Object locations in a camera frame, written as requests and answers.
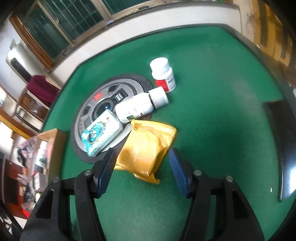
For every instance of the cardboard box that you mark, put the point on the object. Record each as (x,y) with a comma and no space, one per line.
(52,143)

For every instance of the black smartphone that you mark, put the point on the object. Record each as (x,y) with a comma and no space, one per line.
(284,148)

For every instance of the round grey table panel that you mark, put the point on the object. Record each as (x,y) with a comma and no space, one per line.
(101,97)

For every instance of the white air conditioner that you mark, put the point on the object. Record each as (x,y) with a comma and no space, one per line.
(17,62)

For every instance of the floral cloth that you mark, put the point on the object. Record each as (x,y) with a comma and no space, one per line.
(25,150)

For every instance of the wooden door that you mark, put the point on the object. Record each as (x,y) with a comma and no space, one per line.
(272,30)

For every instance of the white bottle green label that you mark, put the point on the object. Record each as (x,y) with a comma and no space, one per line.
(136,106)

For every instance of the dark red cloth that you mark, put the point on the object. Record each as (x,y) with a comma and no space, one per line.
(41,89)

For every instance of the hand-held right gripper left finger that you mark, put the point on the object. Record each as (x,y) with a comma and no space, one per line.
(106,171)

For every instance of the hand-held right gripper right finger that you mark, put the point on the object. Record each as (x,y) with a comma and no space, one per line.
(179,173)

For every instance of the white bottle red label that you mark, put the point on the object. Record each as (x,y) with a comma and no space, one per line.
(163,74)

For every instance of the gold foil packet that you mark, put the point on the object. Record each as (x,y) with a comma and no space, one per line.
(145,148)

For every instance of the green barred window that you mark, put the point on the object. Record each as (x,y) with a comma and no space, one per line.
(57,25)

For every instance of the wooden cabinet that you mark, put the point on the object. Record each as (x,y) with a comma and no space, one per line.
(32,106)

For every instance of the teal tissue pack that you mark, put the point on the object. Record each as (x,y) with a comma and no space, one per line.
(101,132)

